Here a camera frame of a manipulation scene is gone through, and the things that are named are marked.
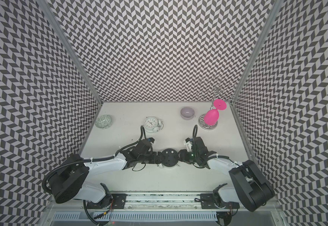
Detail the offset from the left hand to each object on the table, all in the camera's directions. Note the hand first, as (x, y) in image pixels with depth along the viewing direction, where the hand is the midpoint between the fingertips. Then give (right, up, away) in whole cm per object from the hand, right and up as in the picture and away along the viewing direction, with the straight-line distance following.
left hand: (159, 159), depth 85 cm
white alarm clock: (+6, +1, -2) cm, 6 cm away
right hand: (+11, 0, 0) cm, 11 cm away
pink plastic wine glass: (+31, +26, -1) cm, 41 cm away
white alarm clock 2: (-6, +20, +14) cm, 25 cm away
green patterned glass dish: (-43, +22, +19) cm, 52 cm away
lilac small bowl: (+19, +29, +22) cm, 41 cm away
